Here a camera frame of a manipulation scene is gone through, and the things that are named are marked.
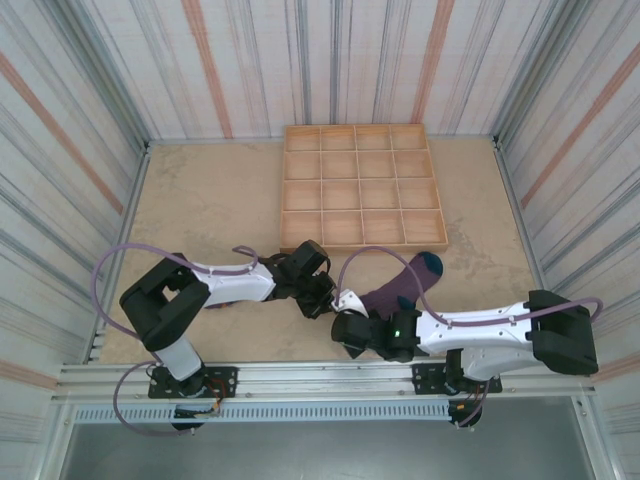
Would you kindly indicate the purple sock with teal toe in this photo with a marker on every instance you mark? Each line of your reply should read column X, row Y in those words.
column 400, row 285

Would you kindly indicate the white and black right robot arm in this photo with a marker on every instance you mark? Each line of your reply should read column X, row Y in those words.
column 475, row 335

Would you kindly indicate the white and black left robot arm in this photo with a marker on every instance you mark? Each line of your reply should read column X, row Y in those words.
column 235, row 287

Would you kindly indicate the wooden compartment tray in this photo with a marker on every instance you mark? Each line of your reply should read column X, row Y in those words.
column 340, row 195

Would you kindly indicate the grey metal sheet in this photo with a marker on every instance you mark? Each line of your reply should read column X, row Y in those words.
column 325, row 455

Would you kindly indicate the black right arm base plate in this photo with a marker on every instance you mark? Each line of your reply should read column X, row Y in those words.
column 430, row 377

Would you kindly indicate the aluminium mounting rail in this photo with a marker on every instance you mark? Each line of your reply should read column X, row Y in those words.
column 320, row 382

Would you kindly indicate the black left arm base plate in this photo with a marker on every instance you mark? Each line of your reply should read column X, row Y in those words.
column 225, row 382

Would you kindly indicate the aluminium side frame rail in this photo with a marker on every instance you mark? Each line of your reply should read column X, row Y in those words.
column 534, row 250
column 121, row 250

